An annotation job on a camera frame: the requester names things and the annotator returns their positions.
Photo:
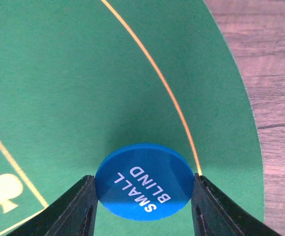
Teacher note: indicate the round green poker mat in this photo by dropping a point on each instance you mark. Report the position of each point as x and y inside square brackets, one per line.
[82, 78]

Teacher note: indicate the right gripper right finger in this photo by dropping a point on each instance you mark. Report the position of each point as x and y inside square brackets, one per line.
[216, 214]

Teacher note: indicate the blue small blind button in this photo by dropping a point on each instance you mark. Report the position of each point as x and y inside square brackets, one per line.
[144, 182]

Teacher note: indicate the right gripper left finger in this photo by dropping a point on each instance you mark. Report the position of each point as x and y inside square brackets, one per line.
[72, 214]

